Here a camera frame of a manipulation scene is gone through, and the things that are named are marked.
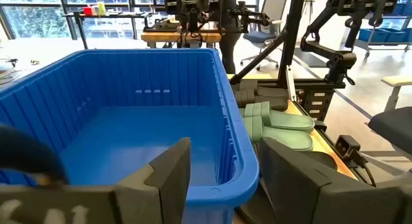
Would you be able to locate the black shelf table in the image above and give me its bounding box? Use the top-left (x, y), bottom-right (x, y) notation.
top-left (62, 10), bottom-right (153, 50)

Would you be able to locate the blue storage bin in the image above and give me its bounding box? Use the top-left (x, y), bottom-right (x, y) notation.
top-left (391, 1), bottom-right (412, 17)
top-left (358, 28), bottom-right (390, 44)
top-left (385, 28), bottom-right (409, 44)

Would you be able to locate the black box with white labels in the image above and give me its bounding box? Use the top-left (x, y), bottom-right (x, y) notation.
top-left (302, 88), bottom-right (335, 122)

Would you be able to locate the black rubber slide sandal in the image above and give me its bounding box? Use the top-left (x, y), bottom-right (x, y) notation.
top-left (234, 88), bottom-right (290, 112)
top-left (238, 79), bottom-right (289, 98)

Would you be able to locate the black camera cable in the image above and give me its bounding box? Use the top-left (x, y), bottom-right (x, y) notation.
top-left (352, 151), bottom-right (377, 188)

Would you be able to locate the black table-level camera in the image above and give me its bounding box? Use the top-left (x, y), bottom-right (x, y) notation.
top-left (334, 135), bottom-right (368, 169)

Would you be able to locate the blue plastic bin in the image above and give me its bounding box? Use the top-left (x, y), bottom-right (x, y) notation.
top-left (0, 48), bottom-right (260, 224)

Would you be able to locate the cream padded stand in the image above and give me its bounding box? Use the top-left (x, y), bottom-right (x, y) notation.
top-left (381, 75), bottom-right (412, 113)

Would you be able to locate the green rubber slide sandal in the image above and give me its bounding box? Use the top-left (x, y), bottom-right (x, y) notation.
top-left (243, 116), bottom-right (315, 153)
top-left (239, 101), bottom-right (315, 134)

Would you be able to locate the grey office chair blue seat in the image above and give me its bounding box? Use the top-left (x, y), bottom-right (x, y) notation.
top-left (239, 0), bottom-right (289, 72)

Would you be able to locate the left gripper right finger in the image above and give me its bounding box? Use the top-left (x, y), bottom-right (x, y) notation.
top-left (259, 136), bottom-right (412, 224)

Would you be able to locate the wooden workbench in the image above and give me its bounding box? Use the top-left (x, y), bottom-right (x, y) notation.
top-left (140, 23), bottom-right (223, 50)

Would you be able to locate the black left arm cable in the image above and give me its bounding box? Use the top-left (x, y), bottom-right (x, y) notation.
top-left (0, 126), bottom-right (69, 186)

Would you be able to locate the dark padded seat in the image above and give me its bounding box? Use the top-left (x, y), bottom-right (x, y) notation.
top-left (368, 106), bottom-right (412, 162)

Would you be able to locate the standing person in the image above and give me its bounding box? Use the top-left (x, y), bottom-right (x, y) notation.
top-left (218, 0), bottom-right (243, 75)

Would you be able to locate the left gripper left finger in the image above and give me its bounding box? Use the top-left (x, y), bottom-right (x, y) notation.
top-left (0, 136), bottom-right (192, 224)

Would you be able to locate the black metal rig frame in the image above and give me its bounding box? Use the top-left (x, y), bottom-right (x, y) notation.
top-left (230, 0), bottom-right (347, 89)

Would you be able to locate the grey wheeled cart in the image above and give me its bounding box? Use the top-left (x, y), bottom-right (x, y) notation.
top-left (353, 11), bottom-right (412, 59)

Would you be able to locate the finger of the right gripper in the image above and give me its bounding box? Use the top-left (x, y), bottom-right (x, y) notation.
top-left (368, 6), bottom-right (384, 28)
top-left (344, 16), bottom-right (363, 50)

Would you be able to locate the silver frame bracket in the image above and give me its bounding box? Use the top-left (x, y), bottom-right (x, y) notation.
top-left (285, 65), bottom-right (296, 102)

